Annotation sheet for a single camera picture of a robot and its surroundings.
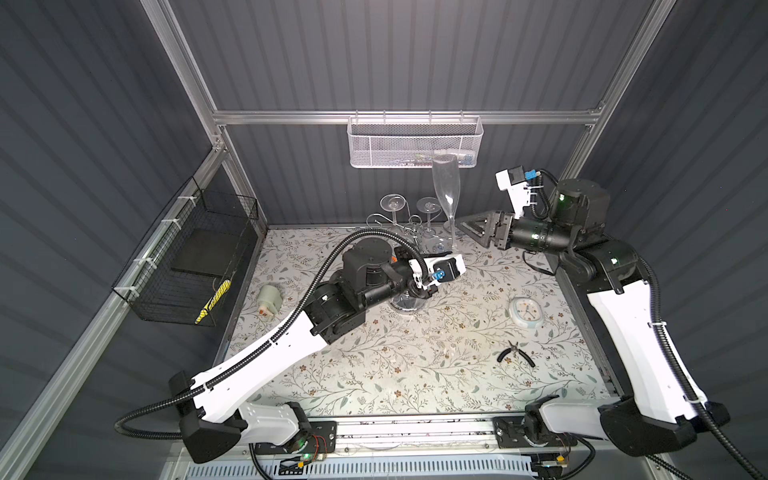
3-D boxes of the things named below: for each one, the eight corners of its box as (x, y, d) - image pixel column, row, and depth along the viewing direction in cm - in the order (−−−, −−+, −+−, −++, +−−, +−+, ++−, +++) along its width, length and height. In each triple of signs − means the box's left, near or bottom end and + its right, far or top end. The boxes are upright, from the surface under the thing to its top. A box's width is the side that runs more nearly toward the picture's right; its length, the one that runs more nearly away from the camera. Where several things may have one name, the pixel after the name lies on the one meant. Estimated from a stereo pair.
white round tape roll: (513, 328, 94) (516, 323, 91) (505, 301, 100) (508, 296, 98) (544, 328, 94) (548, 323, 91) (534, 301, 100) (538, 296, 98)
